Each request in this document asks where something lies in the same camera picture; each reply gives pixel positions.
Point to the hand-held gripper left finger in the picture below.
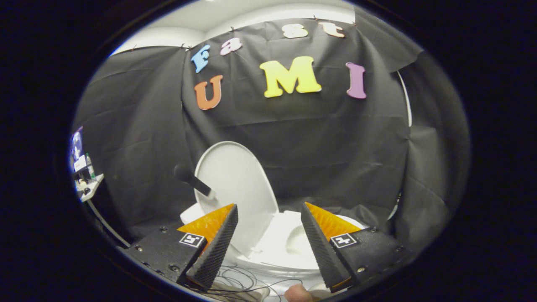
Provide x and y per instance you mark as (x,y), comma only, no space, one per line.
(216,251)

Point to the white toilet lid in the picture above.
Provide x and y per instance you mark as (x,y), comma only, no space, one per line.
(235,180)

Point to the person's beige trouser leg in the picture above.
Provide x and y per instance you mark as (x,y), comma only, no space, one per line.
(247,296)

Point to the cluttered white shelf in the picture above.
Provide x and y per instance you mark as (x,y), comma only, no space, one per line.
(90,184)

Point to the white toilet seat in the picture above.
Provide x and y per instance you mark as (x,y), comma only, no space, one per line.
(277,247)

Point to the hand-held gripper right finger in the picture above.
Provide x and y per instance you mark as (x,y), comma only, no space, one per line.
(321,251)

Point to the black backdrop cloth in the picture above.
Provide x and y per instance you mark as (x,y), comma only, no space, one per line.
(319,147)

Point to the white toilet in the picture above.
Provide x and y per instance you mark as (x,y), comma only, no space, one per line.
(191,214)

